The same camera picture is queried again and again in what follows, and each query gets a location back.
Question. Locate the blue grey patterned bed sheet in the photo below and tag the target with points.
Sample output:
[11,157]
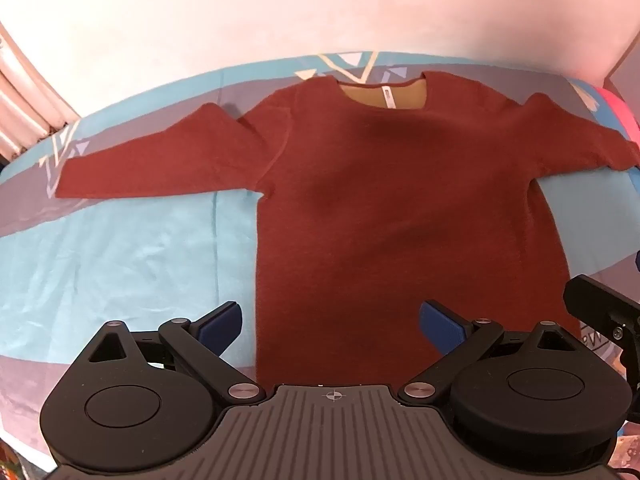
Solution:
[125,260]

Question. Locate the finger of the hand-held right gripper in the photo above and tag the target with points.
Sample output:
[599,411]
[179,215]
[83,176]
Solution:
[600,300]

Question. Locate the dark red knit sweater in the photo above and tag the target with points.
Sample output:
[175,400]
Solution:
[400,210]

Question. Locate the pink cushion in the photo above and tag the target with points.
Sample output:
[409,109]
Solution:
[620,110]

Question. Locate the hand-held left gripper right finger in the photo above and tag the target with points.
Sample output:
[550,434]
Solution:
[440,327]

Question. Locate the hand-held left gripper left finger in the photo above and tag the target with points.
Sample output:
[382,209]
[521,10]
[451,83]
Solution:
[223,326]

